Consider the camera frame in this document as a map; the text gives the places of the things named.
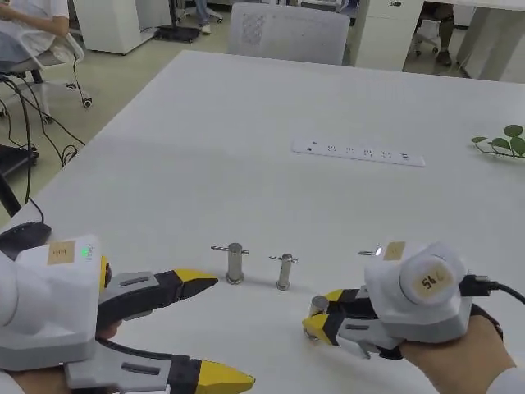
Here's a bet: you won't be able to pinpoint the small white office chair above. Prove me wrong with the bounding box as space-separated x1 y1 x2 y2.
411 17 443 57

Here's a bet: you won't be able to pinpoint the tall white cabinet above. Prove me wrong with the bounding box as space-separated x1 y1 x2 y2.
351 0 425 74

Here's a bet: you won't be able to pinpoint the green leafy plant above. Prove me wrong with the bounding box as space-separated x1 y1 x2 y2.
470 124 525 159

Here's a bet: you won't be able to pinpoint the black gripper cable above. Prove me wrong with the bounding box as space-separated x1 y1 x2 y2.
0 195 54 262
458 273 525 307

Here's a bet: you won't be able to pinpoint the black floor cables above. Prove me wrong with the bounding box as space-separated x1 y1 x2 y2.
0 48 88 169

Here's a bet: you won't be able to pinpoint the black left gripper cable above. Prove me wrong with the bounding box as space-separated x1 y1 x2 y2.
0 195 54 262

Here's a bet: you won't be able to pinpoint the white power strip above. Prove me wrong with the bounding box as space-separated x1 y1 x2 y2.
291 138 427 168

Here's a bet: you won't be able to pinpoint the slim metal pin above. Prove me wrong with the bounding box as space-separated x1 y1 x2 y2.
275 253 294 292

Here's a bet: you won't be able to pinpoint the wide metal pin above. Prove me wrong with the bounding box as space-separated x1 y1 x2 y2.
225 242 247 286

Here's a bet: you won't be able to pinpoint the person's right forearm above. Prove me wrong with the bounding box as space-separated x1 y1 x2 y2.
482 362 525 394

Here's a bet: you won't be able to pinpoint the white desk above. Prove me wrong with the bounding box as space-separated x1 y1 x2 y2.
422 0 525 84

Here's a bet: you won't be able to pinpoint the black stand base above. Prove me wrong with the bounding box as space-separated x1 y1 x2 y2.
154 23 201 44

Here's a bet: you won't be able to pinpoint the person's right hand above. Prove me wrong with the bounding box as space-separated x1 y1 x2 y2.
403 303 518 386

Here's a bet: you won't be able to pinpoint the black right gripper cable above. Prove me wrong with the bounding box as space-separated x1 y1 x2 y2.
458 273 525 307

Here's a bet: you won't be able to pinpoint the grey mesh chair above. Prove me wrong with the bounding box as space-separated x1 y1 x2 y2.
226 2 351 67

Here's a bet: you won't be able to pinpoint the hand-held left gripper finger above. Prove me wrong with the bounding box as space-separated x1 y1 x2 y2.
62 353 257 394

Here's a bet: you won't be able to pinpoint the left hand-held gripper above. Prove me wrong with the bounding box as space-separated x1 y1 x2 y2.
0 233 220 367

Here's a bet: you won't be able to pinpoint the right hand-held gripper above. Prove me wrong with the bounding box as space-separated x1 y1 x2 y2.
301 241 474 360

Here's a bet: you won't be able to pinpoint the black cart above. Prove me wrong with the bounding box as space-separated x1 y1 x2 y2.
0 143 41 178

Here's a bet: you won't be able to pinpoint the person's left hand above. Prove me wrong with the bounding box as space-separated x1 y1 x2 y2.
5 320 124 394

